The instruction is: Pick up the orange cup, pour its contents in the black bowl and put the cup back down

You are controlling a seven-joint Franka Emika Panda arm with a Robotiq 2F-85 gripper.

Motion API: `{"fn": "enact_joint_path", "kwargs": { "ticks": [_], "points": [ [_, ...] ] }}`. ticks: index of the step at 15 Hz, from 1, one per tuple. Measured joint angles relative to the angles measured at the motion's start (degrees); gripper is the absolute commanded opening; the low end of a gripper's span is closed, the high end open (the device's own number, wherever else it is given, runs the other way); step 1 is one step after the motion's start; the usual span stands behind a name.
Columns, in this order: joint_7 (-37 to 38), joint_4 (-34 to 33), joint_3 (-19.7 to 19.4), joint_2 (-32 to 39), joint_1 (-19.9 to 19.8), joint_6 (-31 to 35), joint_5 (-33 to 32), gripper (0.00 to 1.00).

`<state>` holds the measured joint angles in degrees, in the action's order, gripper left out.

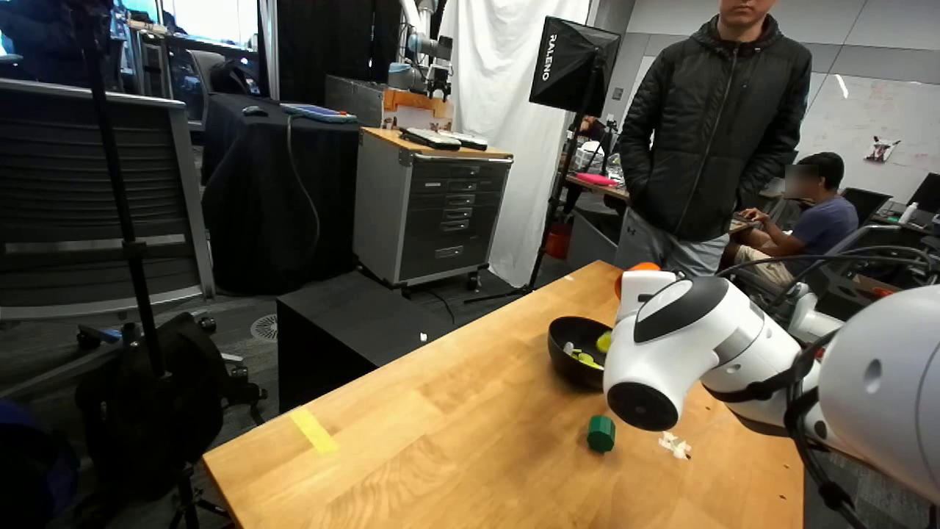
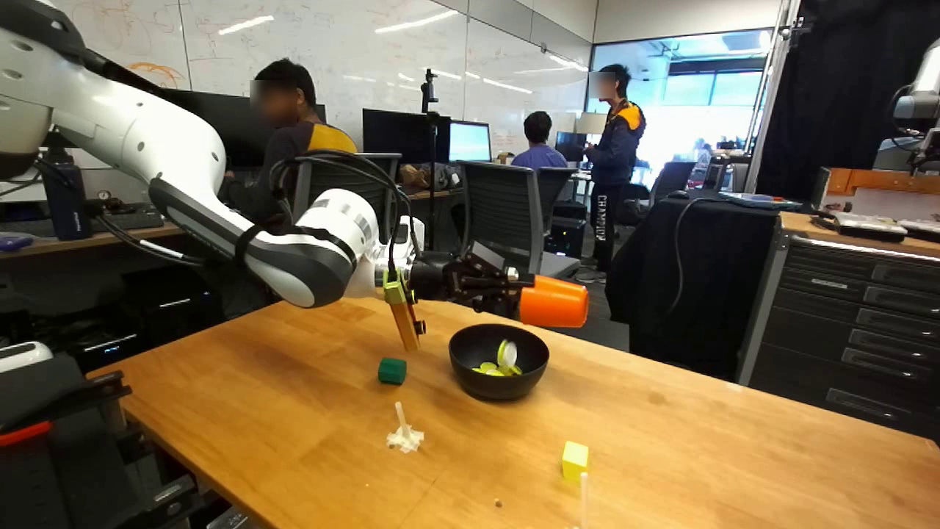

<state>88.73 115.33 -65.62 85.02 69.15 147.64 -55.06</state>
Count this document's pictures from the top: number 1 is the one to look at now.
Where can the yellow white toy food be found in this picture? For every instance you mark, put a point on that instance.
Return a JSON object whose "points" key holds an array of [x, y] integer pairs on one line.
{"points": [[589, 354]]}

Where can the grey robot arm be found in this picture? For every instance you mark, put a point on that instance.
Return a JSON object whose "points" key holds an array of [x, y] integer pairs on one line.
{"points": [[428, 55]]}

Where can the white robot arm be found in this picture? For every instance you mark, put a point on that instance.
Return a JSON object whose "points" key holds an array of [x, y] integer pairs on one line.
{"points": [[707, 354]]}

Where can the white ABB robot base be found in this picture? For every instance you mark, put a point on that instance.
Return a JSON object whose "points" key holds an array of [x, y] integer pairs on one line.
{"points": [[807, 313]]}

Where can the black bowl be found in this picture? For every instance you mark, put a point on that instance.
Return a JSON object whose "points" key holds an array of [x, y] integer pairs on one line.
{"points": [[567, 368]]}

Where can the grey drawer cabinet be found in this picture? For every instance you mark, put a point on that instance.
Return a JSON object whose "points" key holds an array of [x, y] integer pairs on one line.
{"points": [[429, 210]]}

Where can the red container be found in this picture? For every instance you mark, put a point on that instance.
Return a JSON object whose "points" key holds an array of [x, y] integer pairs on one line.
{"points": [[558, 241]]}

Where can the softbox light stand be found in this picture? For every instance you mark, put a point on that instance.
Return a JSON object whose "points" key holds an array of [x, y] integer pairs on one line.
{"points": [[554, 194]]}

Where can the black white remote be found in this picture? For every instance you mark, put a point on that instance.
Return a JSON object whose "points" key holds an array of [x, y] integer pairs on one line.
{"points": [[472, 143], [429, 137]]}

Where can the wooden office desk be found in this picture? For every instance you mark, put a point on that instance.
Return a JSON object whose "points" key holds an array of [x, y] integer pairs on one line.
{"points": [[591, 188]]}

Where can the low black cabinet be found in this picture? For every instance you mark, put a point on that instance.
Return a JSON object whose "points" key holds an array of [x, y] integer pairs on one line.
{"points": [[342, 334]]}

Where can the white curtain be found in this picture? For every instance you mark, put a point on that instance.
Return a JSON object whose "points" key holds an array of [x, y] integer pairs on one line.
{"points": [[510, 119]]}

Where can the wooden box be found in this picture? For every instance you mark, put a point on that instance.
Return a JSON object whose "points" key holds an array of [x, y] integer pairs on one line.
{"points": [[414, 106]]}

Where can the green block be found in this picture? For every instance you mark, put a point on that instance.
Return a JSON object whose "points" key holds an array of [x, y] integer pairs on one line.
{"points": [[601, 432]]}

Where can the blue folder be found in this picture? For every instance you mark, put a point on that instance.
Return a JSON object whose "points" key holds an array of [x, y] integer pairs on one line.
{"points": [[319, 113]]}

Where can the black softbox light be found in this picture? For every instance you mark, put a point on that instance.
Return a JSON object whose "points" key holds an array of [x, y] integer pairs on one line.
{"points": [[575, 66]]}

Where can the yellow tape strip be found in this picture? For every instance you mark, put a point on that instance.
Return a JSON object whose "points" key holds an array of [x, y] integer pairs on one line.
{"points": [[313, 432]]}

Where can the black curtain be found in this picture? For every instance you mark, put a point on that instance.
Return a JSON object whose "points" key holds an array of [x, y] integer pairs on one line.
{"points": [[332, 40]]}

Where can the thin stick with white tape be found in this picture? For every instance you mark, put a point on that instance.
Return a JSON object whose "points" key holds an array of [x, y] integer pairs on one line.
{"points": [[673, 448]]}

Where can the person in black jacket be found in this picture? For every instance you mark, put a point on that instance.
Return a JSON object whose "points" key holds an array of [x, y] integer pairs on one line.
{"points": [[716, 127]]}

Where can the black backpack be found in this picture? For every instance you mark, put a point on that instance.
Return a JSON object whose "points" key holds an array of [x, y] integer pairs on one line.
{"points": [[156, 413]]}

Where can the person in grey tshirt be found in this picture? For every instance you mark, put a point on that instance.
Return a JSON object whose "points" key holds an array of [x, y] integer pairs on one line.
{"points": [[823, 221]]}

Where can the black tripod pole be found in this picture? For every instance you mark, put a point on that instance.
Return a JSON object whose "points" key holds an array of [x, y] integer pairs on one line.
{"points": [[119, 194]]}

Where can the black storage crate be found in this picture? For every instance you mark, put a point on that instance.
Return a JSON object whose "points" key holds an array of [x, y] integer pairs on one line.
{"points": [[886, 281]]}

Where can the grey mesh office chair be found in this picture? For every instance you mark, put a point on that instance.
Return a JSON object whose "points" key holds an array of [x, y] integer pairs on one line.
{"points": [[60, 178]]}

